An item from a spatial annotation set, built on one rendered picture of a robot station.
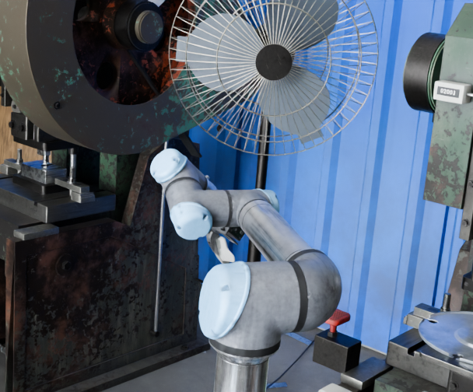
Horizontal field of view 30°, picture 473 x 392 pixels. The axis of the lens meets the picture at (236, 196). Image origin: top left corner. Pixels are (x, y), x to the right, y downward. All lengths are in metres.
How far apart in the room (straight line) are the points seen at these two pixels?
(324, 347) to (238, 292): 0.80
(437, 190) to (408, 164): 1.48
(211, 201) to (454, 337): 0.65
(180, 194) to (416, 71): 0.65
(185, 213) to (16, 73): 1.07
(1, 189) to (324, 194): 1.33
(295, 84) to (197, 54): 0.28
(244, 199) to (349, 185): 1.94
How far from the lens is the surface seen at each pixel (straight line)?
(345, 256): 3.72
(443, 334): 2.03
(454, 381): 2.05
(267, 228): 1.61
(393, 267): 3.61
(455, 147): 1.98
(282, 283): 1.36
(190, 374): 3.43
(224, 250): 1.96
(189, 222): 1.69
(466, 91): 1.93
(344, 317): 2.10
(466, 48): 1.95
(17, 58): 2.59
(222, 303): 1.33
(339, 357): 2.10
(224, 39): 2.47
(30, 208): 3.07
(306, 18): 2.45
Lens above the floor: 1.56
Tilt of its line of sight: 15 degrees down
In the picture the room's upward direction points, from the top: 5 degrees clockwise
